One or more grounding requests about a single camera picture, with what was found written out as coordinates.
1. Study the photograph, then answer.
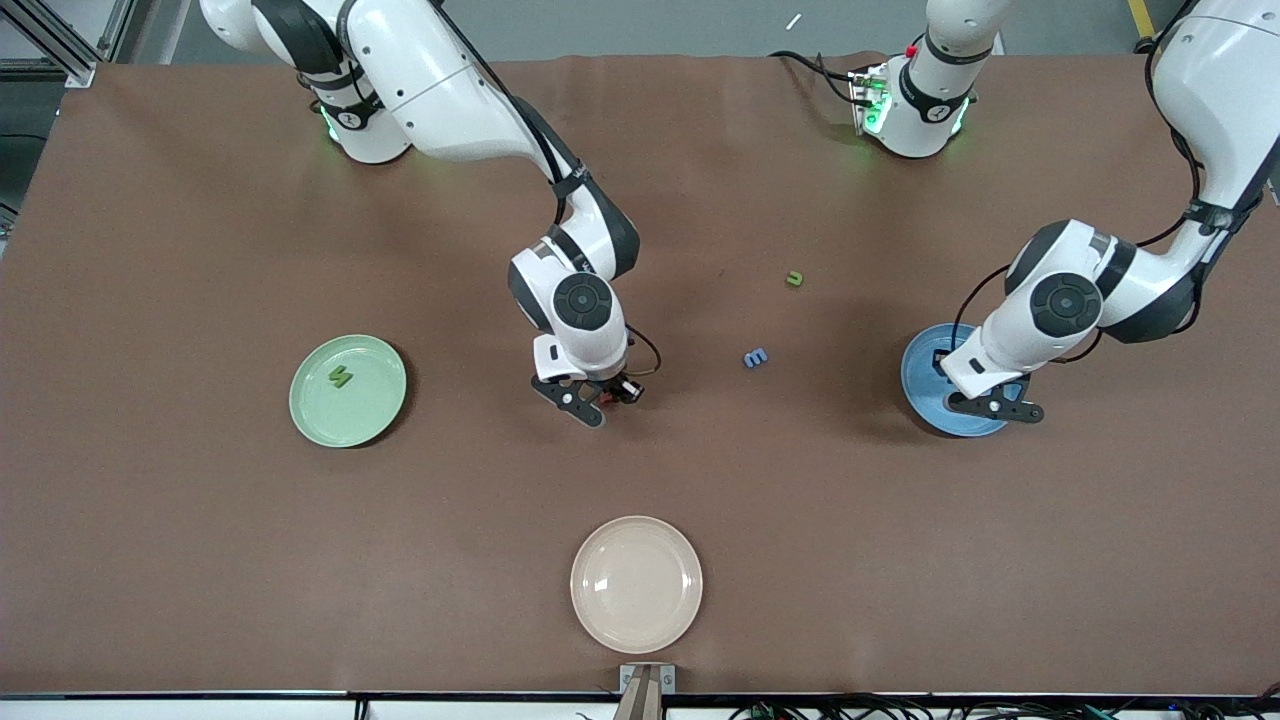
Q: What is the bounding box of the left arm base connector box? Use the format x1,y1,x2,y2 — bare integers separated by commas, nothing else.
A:
848,65,893,136

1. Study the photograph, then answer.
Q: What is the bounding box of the blue plate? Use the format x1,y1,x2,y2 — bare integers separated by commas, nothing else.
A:
900,322,1026,438

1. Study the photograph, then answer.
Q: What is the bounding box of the cream plate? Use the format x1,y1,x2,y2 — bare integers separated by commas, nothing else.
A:
570,515,704,655

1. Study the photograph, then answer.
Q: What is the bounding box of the green plate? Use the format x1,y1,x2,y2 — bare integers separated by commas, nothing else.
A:
288,334,409,449

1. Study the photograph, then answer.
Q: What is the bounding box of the brown table cover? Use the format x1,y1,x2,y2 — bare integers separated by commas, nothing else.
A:
0,52,1280,696

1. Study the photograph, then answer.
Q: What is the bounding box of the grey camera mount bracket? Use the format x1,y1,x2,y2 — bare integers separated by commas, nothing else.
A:
615,664,677,720

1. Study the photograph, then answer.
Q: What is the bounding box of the black cable bundle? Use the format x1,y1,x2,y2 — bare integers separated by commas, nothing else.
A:
730,690,1280,720

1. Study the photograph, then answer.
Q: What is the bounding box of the black left arm base cable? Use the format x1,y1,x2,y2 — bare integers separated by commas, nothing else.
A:
768,50,863,106

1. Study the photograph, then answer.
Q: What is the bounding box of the aluminium frame profile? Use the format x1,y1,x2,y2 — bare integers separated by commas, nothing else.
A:
0,0,136,86

